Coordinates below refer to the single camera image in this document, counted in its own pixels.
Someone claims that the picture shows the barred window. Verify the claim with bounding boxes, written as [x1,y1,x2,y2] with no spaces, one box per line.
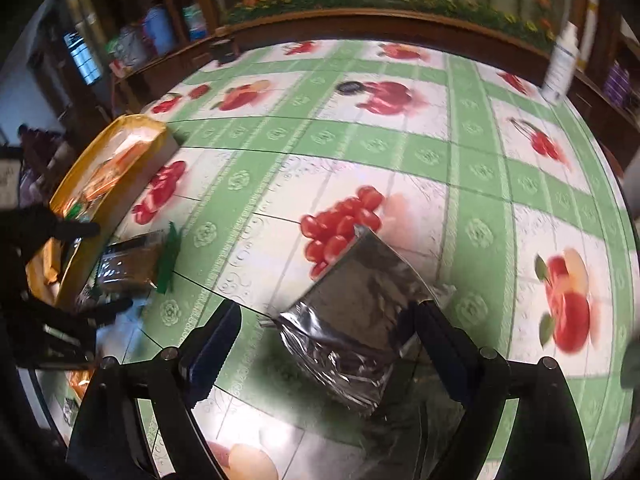
[62,32,103,86]

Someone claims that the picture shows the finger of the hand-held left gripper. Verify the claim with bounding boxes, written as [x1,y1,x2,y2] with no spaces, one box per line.
[25,297,134,332]
[0,205,101,261]

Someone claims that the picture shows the small dark box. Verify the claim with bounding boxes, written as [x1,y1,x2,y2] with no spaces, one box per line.
[210,35,243,67]

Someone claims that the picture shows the orange snack packet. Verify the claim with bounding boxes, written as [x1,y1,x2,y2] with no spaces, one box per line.
[65,367,98,402]
[75,135,161,206]

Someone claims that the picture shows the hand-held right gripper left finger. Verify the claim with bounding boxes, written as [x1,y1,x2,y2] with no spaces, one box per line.
[65,300,243,480]

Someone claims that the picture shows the silver foil snack packet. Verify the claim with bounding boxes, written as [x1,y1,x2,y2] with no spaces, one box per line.
[260,225,456,418]

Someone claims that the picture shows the dark cracker packet green ends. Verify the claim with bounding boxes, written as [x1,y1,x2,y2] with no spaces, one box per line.
[75,222,183,307]

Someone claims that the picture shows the white spray bottle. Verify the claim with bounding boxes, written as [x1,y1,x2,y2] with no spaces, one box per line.
[540,20,586,106]

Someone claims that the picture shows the water bottle blue label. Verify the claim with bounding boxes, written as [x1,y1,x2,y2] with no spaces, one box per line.
[182,4,208,41]

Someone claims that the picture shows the purple bottle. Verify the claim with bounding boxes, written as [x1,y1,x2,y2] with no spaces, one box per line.
[602,62,623,106]
[619,60,637,108]

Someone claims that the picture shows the green fruit print tablecloth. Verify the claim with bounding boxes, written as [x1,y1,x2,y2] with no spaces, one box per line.
[30,37,640,480]

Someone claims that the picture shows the white foam tray yellow tape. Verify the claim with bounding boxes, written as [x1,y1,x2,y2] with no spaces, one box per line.
[25,114,181,311]

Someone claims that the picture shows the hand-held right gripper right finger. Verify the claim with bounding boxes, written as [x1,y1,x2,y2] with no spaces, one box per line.
[412,300,593,480]

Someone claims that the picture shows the blue plastic jug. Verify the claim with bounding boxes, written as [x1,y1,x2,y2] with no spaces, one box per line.
[142,5,178,56]

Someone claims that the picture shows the grey plastic jug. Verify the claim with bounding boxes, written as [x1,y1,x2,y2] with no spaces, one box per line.
[114,25,151,68]

